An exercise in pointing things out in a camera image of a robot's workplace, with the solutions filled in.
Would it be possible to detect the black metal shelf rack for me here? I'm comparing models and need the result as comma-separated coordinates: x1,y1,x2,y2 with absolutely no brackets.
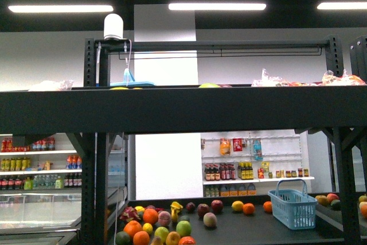
1,38,366,244

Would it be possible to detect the blue tray on top shelf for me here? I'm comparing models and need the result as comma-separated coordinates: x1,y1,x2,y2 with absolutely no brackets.
110,68,155,87

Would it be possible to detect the white store shelf right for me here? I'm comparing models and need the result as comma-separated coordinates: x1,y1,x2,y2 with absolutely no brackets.
201,130,314,197

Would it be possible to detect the far lemon yellow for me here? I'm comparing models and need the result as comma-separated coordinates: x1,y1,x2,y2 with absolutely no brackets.
232,200,244,212

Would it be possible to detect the white drinks shelf left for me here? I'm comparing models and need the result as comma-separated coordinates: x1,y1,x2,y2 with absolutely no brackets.
1,134,83,190

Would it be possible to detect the far dark red apple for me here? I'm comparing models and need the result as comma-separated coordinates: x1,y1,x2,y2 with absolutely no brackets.
211,199,224,214

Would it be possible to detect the far orange fruit left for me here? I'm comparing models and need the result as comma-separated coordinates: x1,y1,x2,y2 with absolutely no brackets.
143,208,158,225

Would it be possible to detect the far peach fruit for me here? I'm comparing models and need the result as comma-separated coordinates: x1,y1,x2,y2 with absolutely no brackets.
203,212,217,228

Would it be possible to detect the pink dragon fruit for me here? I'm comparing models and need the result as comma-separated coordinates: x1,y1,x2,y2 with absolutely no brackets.
120,207,140,223

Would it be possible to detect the far tangerine orange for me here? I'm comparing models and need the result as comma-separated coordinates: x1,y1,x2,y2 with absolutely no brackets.
242,203,255,215

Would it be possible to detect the far green apple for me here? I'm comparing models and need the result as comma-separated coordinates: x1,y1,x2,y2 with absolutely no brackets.
176,220,192,238

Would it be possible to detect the light blue far basket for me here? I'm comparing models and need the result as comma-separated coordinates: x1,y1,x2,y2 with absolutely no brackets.
268,179,318,230

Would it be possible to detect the glass freezer chest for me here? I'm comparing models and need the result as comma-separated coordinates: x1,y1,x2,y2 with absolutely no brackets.
0,187,128,245

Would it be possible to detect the white dome camera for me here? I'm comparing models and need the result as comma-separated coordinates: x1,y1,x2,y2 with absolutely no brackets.
104,13,124,40

